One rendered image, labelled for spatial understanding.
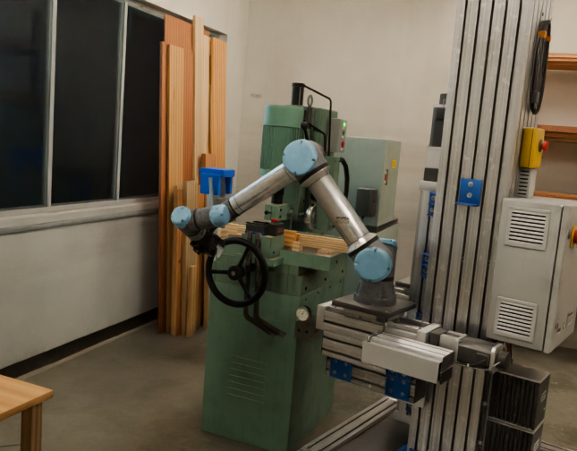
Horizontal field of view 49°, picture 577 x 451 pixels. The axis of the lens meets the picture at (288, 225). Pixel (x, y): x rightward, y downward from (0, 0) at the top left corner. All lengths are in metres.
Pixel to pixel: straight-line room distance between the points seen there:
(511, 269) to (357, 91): 3.24
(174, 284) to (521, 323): 2.61
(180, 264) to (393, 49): 2.35
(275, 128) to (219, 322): 0.90
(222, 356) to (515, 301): 1.35
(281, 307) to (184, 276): 1.64
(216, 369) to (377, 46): 3.11
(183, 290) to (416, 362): 2.50
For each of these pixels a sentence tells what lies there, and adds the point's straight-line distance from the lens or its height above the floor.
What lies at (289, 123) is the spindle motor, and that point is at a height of 1.43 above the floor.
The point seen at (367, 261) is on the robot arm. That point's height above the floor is 0.99.
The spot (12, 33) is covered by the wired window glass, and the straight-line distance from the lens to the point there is 3.50.
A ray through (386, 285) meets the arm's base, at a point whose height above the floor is 0.89.
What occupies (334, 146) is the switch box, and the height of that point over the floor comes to 1.35.
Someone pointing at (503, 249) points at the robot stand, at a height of 1.07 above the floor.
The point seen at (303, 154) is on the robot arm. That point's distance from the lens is 2.06.
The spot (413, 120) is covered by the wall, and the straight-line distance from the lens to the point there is 5.06.
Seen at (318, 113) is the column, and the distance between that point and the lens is 2.96.
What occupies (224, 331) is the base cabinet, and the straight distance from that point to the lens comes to 2.87.
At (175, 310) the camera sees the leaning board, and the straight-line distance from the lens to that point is 4.28.
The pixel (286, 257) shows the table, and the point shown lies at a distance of 2.66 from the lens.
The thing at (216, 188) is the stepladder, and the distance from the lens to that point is 3.67.
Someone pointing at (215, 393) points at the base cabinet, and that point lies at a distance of 2.98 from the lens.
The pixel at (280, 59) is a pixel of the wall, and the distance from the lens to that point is 5.42.
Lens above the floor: 1.36
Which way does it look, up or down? 8 degrees down
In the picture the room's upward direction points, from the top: 5 degrees clockwise
